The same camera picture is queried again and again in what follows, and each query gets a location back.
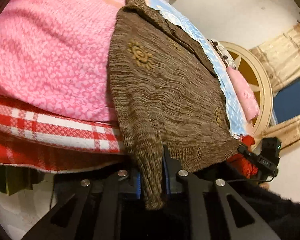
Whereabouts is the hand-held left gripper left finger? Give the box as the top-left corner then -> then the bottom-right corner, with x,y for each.
22,168 -> 142,240

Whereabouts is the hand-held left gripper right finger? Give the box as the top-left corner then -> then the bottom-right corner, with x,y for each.
162,145 -> 281,240

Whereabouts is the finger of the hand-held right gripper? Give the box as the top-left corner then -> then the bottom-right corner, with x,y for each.
237,146 -> 262,164

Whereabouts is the brown knit sweater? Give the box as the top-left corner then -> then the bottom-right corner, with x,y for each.
107,0 -> 244,210

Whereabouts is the cream patterned curtain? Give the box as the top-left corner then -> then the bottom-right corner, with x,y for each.
261,114 -> 300,150
249,21 -> 300,87

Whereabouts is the pink pillow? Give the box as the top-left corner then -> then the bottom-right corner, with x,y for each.
226,66 -> 260,120

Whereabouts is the window pane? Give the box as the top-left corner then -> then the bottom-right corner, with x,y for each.
271,71 -> 300,125

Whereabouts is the cream round headboard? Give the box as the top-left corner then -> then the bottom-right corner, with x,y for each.
219,41 -> 274,143

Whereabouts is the red plaid blanket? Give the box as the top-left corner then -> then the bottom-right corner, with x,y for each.
0,95 -> 262,179

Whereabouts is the spotted pillow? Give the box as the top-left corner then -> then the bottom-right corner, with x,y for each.
209,39 -> 238,70

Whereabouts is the dark green box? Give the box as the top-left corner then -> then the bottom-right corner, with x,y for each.
0,166 -> 45,195

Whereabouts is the pink and blue bed sheet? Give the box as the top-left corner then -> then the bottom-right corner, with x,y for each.
0,0 -> 249,140

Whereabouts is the black cable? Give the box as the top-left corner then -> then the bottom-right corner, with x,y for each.
225,174 -> 275,183

